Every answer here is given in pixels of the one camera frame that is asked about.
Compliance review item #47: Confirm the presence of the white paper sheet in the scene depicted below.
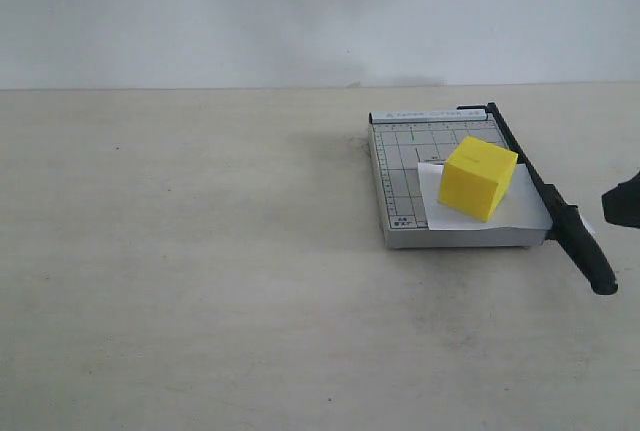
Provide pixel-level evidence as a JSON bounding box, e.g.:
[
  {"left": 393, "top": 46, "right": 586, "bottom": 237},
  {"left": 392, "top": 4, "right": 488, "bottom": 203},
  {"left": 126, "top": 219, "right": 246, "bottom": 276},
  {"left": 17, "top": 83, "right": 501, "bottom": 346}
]
[{"left": 417, "top": 163, "right": 552, "bottom": 231}]

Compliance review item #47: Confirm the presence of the grey paper cutter base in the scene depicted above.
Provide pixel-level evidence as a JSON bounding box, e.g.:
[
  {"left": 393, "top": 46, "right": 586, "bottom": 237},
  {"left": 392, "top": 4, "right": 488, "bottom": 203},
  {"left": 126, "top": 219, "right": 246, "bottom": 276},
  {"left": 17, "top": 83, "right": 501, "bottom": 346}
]
[{"left": 369, "top": 106, "right": 551, "bottom": 249}]

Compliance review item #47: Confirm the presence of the black cutter blade arm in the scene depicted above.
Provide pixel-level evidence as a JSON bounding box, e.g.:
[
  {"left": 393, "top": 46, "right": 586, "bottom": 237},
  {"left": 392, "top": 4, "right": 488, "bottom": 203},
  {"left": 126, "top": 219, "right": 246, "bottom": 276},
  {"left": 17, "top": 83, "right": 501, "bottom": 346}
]
[{"left": 486, "top": 102, "right": 618, "bottom": 296}]

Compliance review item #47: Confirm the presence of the yellow cube block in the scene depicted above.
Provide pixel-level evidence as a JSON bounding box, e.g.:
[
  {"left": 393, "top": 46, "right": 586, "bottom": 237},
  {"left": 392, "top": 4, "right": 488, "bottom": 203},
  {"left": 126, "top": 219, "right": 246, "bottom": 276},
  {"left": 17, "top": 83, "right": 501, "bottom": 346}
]
[{"left": 438, "top": 136, "right": 518, "bottom": 222}]

